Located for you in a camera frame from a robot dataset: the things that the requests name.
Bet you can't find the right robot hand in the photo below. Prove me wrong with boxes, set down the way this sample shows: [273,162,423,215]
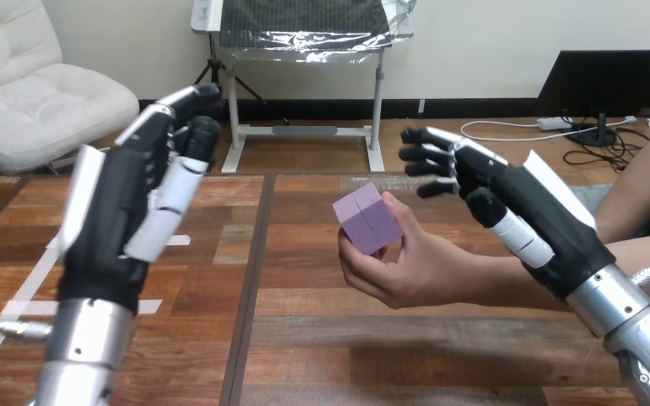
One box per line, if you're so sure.
[399,126,618,301]

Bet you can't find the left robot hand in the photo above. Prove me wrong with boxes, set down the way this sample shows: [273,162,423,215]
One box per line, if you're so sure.
[55,82,224,316]

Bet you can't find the person's hand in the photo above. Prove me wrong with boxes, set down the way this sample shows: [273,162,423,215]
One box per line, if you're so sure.
[337,191,475,311]

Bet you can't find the purple block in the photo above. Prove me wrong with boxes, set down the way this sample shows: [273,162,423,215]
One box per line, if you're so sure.
[333,182,405,257]

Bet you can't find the person's forearm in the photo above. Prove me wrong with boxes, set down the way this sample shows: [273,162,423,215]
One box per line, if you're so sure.
[467,232,650,326]

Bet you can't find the person's body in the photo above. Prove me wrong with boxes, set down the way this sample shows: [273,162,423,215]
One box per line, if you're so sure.
[569,103,650,244]

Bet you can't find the white power strip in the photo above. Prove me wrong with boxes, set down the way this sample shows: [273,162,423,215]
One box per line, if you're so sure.
[536,116,571,132]

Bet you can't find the white cushioned chair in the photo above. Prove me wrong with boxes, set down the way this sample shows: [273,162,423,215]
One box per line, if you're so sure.
[0,0,140,175]

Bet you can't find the dark screen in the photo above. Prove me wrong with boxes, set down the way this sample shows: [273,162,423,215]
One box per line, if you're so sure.
[534,49,650,149]

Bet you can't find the white desk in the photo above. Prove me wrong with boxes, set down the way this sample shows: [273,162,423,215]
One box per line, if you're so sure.
[190,0,417,174]

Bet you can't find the black tripod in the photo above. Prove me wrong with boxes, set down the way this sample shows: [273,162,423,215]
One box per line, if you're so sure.
[192,32,291,125]

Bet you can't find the foil sheet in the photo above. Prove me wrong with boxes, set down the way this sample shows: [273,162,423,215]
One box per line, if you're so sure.
[218,0,417,64]

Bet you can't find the tangle of cables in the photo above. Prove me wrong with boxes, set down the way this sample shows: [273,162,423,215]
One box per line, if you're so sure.
[459,114,650,174]

